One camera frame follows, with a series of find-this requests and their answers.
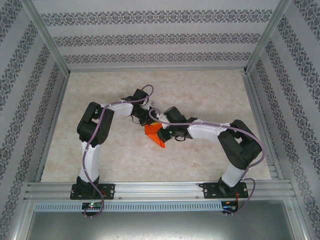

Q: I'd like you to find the orange paper sheet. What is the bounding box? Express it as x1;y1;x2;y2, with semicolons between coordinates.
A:
144;124;166;150

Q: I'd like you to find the grey metal sheet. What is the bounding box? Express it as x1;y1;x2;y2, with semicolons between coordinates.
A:
14;211;308;240

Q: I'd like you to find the thin aluminium cross rail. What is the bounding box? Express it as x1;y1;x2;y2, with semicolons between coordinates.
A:
67;66;248;74

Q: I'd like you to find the wide aluminium mounting rail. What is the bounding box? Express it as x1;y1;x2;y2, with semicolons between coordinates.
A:
23;181;297;201

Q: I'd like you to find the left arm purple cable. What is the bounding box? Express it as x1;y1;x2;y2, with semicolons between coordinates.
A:
81;84;154;219

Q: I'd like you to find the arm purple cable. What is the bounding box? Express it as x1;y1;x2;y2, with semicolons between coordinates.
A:
148;107;266;217
81;84;154;219

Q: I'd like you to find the slotted grey cable duct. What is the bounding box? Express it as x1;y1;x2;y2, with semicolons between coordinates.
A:
33;201;240;212

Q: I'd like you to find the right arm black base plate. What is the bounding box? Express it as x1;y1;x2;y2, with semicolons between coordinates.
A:
202;181;250;200

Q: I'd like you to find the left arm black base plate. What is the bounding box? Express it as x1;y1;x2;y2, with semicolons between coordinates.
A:
69;183;116;200

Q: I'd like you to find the aluminium side rail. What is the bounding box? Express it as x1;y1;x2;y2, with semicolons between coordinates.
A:
241;72;285;180
33;74;70;183

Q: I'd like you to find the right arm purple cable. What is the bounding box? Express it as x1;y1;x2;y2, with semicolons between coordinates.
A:
148;107;266;217

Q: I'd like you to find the aluminium frame post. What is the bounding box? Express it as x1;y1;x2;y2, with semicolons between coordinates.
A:
244;0;293;74
21;0;71;76

